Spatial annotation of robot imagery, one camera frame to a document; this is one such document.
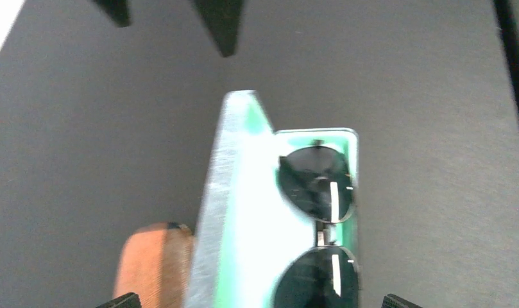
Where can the black sunglasses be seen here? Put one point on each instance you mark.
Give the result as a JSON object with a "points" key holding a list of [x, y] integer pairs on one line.
{"points": [[316, 179]]}

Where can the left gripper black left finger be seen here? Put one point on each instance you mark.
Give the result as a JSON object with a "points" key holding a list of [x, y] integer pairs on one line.
{"points": [[128, 300]]}

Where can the brown plaid glasses case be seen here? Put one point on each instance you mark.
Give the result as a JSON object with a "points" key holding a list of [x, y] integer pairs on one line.
{"points": [[154, 264]]}

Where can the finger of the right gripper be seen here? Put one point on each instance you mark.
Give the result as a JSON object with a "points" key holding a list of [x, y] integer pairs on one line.
{"points": [[117, 10], [222, 18]]}

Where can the blue-grey glasses case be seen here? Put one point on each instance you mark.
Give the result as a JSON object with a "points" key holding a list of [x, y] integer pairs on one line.
{"points": [[248, 232]]}

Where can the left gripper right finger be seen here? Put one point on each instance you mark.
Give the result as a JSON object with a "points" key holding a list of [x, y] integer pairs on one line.
{"points": [[394, 301]]}

